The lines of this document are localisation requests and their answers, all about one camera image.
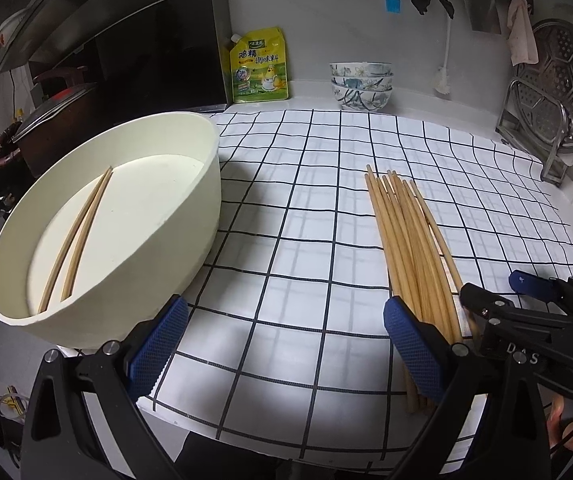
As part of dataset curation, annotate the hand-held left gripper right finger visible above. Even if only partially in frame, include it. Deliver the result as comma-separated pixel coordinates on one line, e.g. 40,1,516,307
383,296,552,480

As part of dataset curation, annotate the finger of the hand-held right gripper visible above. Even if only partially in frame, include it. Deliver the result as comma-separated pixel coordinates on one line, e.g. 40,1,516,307
508,270,567,307
459,282,516,322

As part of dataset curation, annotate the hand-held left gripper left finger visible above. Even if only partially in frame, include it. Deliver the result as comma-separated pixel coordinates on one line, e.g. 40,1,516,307
20,295,190,480

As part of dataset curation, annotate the pile of wooden chopsticks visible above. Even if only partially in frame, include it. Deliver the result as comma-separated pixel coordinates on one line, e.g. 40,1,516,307
365,165,481,415

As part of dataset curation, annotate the wooden chopstick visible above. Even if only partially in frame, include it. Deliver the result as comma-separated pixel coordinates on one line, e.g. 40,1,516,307
60,167,115,306

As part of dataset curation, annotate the white oval basin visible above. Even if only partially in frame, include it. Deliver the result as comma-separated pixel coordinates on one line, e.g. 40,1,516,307
0,112,223,351

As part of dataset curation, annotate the person's right hand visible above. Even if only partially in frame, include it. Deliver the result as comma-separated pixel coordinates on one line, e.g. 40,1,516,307
547,393,573,443

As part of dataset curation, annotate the metal plate rack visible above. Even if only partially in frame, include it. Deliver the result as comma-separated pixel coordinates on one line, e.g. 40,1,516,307
497,77,573,188

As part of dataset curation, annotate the black grid white tablecloth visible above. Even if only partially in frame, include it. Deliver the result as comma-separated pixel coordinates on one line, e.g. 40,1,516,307
136,109,573,461

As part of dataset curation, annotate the perforated metal steamer plate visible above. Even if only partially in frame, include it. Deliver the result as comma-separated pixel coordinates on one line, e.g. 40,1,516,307
511,19,573,153

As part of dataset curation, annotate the white hanging brush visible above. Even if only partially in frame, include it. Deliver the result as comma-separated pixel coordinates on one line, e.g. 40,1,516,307
434,15,453,93

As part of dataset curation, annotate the floral ceramic bowl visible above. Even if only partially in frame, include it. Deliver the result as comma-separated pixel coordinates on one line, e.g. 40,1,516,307
329,62,393,80
331,75,395,93
333,86,393,111

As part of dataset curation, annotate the dark cooking pot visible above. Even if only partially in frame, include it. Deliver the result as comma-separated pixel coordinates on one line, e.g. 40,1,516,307
16,85,102,176

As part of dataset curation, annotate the pink hanging cloth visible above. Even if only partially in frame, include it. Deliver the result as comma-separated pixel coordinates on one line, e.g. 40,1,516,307
507,0,539,66

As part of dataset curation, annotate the glass pot lid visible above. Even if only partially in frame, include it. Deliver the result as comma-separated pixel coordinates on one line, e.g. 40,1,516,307
14,67,100,141

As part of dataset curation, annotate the steel cleaver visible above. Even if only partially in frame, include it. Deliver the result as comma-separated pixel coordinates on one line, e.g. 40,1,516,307
459,0,505,36

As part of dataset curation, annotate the yellow seasoning pouch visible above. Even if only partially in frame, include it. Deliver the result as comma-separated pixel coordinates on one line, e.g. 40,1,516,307
228,27,291,105

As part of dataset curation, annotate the white round object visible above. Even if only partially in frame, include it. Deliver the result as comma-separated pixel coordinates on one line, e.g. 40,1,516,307
0,7,27,36

